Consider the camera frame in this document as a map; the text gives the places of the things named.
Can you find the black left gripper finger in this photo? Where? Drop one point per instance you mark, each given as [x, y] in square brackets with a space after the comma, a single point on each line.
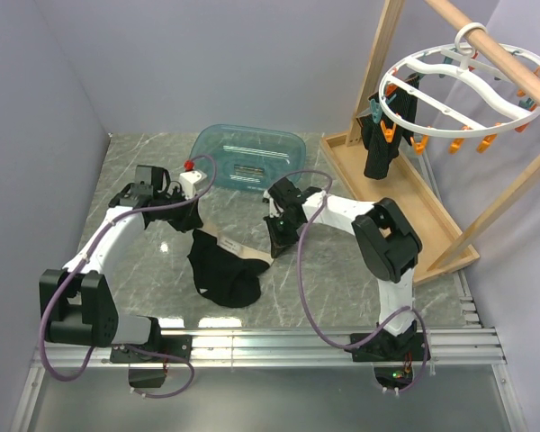
[192, 219]
[177, 221]

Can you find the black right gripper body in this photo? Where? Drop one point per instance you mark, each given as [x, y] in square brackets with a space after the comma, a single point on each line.
[293, 227]

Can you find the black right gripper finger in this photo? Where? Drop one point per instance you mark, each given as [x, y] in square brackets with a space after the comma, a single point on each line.
[269, 222]
[280, 237]

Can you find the black underwear beige waistband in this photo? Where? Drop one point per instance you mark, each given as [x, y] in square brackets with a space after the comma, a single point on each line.
[222, 277]

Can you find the white round clip hanger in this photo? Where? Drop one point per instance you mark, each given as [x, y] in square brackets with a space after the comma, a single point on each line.
[509, 106]

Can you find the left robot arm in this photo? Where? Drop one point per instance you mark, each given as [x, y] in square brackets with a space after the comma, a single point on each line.
[76, 303]

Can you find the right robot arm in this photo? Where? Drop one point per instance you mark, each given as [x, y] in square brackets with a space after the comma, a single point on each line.
[389, 246]

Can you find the black hanging underwear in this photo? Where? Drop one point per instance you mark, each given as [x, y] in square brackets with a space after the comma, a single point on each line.
[380, 154]

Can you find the orange hanger clip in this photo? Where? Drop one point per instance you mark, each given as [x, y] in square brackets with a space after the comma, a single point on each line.
[419, 143]
[456, 144]
[486, 143]
[390, 132]

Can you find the teal hanger clip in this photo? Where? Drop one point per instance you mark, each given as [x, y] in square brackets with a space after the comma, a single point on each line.
[376, 111]

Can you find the teal transparent plastic bin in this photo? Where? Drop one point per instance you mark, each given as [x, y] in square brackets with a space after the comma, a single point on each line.
[248, 159]

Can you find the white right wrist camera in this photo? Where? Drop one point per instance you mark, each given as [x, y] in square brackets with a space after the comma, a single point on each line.
[273, 210]

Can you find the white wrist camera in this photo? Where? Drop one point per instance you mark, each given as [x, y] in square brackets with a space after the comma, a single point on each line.
[191, 179]
[273, 210]

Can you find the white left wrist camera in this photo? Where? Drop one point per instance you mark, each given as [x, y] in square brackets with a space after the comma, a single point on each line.
[191, 179]

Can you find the wooden drying rack frame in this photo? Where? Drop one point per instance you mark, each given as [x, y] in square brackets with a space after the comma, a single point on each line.
[448, 249]

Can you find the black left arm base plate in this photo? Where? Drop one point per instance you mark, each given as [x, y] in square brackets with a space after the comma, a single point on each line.
[158, 351]

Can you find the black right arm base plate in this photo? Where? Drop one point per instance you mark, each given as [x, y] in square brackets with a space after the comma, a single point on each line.
[385, 348]

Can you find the aluminium mounting rail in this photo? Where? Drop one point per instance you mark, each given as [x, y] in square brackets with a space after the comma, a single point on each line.
[282, 380]

